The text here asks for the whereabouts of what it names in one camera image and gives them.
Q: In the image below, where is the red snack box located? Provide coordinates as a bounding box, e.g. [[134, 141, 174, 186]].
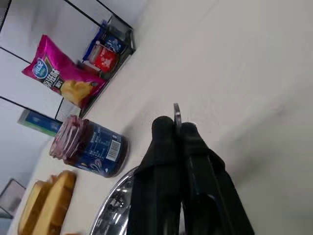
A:
[[90, 46, 120, 73]]

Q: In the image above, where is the blue and green box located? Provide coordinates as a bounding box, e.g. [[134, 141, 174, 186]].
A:
[[17, 109, 63, 138]]

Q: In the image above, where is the black mesh basket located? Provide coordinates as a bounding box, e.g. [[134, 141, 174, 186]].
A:
[[0, 178, 26, 219]]

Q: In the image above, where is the shiny metal plate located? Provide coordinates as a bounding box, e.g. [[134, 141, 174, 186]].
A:
[[88, 166, 137, 235]]

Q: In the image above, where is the blue label jam jar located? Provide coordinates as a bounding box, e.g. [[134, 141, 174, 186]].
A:
[[48, 115, 130, 178]]

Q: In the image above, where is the metal spoon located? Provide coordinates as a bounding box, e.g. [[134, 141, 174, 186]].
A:
[[173, 103, 183, 132]]

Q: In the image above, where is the pink potato chips bag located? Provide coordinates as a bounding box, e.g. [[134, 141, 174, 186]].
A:
[[21, 34, 109, 109]]

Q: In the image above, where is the toasted bread slice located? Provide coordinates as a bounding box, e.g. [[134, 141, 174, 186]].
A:
[[33, 170, 77, 235], [17, 180, 53, 235]]

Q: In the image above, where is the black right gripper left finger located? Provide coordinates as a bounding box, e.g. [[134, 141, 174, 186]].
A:
[[128, 116, 183, 235]]

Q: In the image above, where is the blue patterned carton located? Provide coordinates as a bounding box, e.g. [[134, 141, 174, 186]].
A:
[[104, 33, 127, 53]]

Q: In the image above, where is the blue stick packet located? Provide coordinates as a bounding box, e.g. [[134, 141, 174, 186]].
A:
[[82, 27, 103, 62]]

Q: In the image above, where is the black wire shelf rack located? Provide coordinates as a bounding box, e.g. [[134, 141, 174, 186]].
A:
[[0, 0, 136, 121]]

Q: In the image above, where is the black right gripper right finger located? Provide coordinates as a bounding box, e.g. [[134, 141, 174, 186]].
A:
[[180, 121, 255, 235]]

